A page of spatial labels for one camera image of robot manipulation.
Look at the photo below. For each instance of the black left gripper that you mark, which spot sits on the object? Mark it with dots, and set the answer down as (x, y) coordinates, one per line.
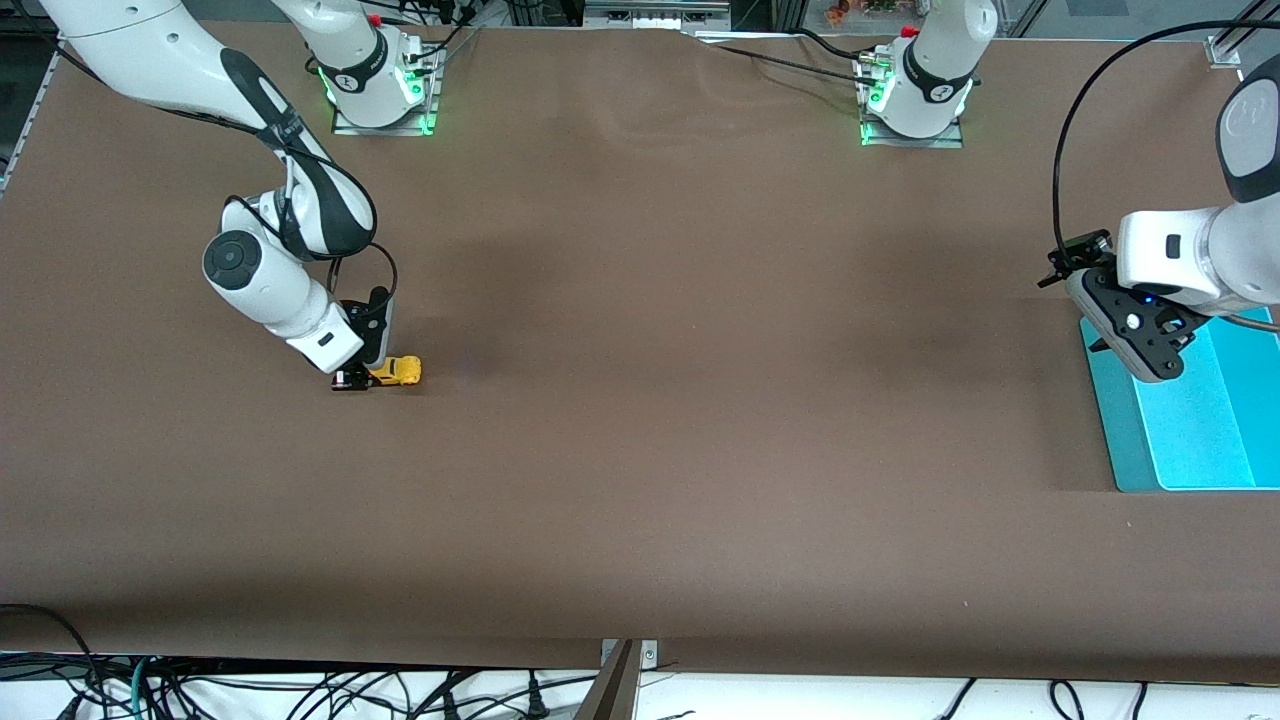
(1078, 254)

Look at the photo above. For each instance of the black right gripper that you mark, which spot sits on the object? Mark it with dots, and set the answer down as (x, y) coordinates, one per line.
(373, 334)

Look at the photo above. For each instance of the yellow beetle toy car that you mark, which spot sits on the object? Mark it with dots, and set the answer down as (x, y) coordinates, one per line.
(400, 371)

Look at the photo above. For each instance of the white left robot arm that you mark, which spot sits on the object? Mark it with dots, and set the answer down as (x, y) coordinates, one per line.
(1170, 250)

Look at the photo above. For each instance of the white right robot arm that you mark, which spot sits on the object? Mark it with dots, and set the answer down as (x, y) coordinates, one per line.
(160, 50)

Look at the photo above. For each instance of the teal plastic bin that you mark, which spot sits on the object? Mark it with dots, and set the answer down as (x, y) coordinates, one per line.
(1200, 440)

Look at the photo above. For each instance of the brown table cover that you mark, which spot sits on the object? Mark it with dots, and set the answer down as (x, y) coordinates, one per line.
(640, 300)

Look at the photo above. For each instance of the silver device behind table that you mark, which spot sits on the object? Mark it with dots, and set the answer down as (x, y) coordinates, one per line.
(650, 15)

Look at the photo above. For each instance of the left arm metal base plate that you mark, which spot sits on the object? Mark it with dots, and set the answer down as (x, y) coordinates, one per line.
(950, 141)

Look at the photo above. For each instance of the aluminium frame profile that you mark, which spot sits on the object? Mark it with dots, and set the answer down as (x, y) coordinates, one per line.
(1225, 50)

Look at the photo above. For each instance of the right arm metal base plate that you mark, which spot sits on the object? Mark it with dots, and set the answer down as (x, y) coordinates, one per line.
(430, 110)

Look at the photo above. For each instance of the small metal table bracket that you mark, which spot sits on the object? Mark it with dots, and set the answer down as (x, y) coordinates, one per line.
(650, 655)

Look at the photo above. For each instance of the dark metal post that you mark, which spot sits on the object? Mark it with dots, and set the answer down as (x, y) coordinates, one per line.
(610, 695)

